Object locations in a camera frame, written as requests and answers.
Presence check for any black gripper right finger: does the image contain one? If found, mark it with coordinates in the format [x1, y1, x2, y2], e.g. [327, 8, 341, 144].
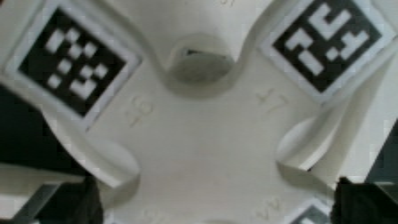
[331, 177, 398, 224]

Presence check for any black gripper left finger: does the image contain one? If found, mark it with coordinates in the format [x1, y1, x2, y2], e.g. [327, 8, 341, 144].
[0, 177, 103, 224]

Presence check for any white cross-shaped table base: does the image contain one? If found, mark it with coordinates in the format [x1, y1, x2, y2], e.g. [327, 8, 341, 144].
[0, 0, 398, 224]

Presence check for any white round table top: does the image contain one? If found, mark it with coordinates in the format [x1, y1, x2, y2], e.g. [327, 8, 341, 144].
[54, 0, 398, 186]

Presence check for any white U-shaped obstacle fence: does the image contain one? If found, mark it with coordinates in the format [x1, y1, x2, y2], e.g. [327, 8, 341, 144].
[0, 163, 84, 219]

